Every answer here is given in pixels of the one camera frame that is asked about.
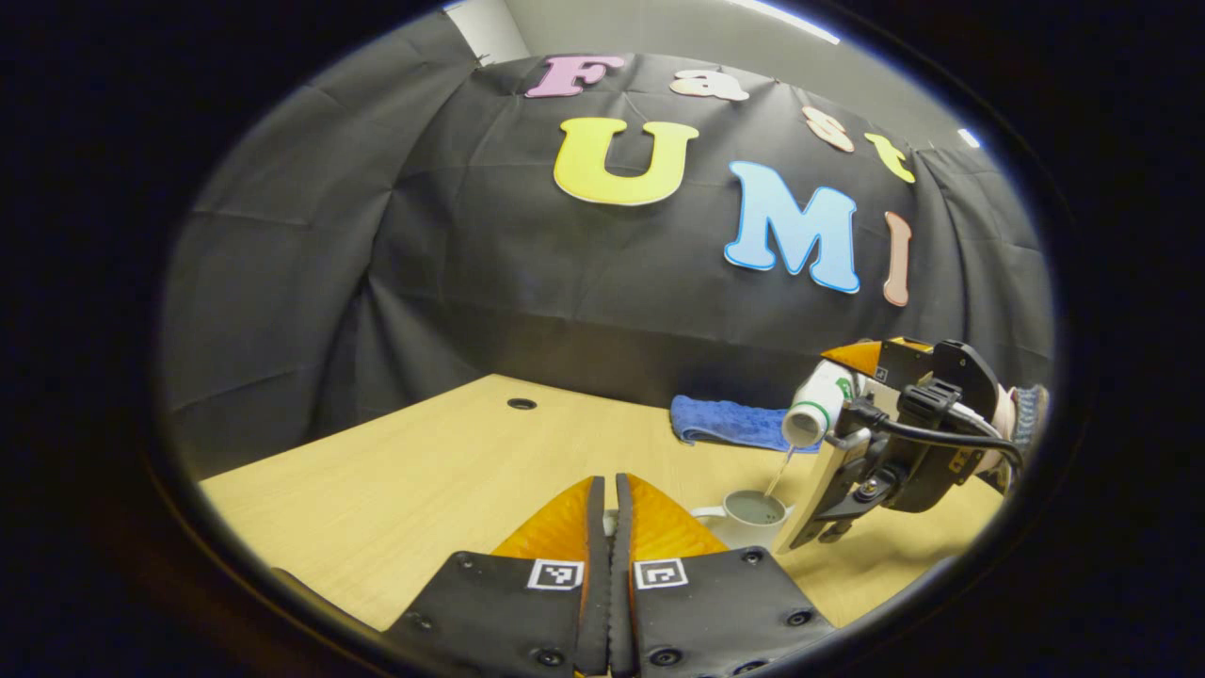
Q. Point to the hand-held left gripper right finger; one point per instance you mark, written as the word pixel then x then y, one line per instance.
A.
pixel 621 584

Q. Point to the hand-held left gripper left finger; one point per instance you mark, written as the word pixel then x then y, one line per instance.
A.
pixel 593 584

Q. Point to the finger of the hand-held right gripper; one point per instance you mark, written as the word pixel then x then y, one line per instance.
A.
pixel 861 356
pixel 819 499

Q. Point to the white plastic water bottle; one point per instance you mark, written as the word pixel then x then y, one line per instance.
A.
pixel 814 410

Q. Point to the white ceramic teacup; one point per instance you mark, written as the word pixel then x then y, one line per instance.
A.
pixel 748 523

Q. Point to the blue towel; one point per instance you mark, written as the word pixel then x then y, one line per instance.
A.
pixel 725 424

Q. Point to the small ceiling light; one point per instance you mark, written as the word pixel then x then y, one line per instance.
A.
pixel 970 138

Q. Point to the black backdrop cloth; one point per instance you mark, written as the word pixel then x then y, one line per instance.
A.
pixel 424 282

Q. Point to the long ceiling light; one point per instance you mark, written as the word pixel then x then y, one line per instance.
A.
pixel 781 17

